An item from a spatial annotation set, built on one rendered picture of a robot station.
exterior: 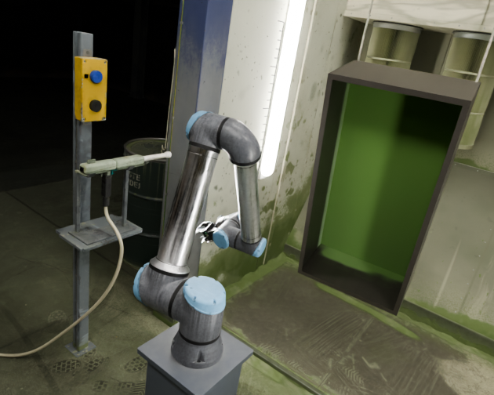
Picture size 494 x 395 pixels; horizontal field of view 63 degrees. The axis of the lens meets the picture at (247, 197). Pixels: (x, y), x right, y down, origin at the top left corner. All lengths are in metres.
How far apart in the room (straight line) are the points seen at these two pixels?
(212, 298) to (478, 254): 2.27
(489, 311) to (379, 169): 1.33
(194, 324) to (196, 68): 1.21
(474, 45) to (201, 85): 1.78
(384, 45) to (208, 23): 1.52
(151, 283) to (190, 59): 1.11
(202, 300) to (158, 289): 0.19
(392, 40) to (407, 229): 1.39
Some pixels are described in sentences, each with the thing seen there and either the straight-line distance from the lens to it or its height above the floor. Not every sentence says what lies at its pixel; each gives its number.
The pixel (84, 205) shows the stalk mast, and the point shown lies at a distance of 2.07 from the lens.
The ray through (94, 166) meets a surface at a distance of 1.79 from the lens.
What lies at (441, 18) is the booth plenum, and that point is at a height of 2.03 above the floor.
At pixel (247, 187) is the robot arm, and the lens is 1.50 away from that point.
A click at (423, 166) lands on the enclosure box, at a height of 1.25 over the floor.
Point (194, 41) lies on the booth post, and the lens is 2.08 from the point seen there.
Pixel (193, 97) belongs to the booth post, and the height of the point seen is 1.41.
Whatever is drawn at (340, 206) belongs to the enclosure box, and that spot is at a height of 0.85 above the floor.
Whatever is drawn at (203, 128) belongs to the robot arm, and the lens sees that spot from 1.42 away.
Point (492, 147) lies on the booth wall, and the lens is 3.43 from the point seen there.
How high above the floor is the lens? 1.72
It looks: 21 degrees down
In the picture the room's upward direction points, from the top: 10 degrees clockwise
